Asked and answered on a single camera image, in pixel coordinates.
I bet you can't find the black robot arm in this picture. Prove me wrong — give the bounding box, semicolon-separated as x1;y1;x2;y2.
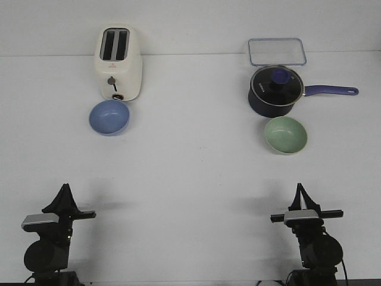
270;183;343;285
21;184;96;285

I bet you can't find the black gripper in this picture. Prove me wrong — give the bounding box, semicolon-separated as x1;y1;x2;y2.
41;184;96;238
270;183;343;235

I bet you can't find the cream two-slot toaster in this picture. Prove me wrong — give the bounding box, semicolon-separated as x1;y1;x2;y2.
94;24;143;101

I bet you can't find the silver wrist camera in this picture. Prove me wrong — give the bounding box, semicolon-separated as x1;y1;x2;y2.
21;213;59;232
283;209;319;227

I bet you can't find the glass pot lid blue knob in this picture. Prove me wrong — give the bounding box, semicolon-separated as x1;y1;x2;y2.
251;65;304;107

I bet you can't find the blue plastic bowl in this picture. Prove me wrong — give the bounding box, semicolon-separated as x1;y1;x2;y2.
88;100;130;136

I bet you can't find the green plastic bowl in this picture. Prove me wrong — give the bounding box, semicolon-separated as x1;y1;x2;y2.
264;116;308;155

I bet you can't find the dark blue saucepan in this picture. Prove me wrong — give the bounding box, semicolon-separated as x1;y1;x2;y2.
248;85;359;118

